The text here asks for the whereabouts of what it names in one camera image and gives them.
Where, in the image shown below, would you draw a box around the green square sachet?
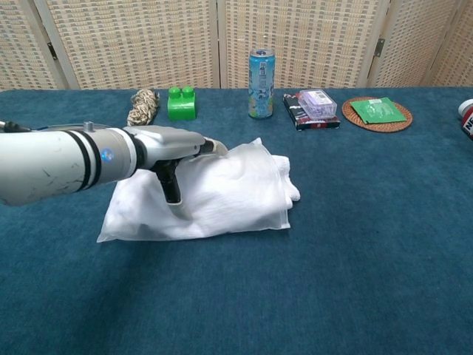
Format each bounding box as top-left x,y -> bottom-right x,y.
350,97 -> 406,123

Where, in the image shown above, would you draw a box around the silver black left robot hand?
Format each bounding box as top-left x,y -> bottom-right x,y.
123,125 -> 229,220

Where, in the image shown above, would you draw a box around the woven rattan folding screen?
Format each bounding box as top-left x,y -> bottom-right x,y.
0,0 -> 473,92

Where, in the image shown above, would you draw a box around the round brown woven coaster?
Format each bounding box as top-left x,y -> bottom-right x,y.
341,96 -> 414,132

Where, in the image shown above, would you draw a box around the blue felt table cover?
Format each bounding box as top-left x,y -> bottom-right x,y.
0,87 -> 473,355

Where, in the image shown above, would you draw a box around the green toy building block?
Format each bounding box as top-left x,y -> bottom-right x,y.
167,85 -> 198,121

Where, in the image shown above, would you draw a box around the beige braided rope bundle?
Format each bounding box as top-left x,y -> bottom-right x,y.
126,88 -> 161,127

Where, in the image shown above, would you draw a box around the red juice bottle white cap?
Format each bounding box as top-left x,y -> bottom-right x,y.
457,98 -> 473,141

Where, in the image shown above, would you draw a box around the light blue drink can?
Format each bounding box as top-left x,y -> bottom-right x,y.
248,47 -> 275,120

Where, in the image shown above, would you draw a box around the black red flat packet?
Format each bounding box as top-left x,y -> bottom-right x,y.
282,92 -> 341,132

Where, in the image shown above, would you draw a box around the transparent plastic zip bag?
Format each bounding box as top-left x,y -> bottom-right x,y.
96,137 -> 291,244

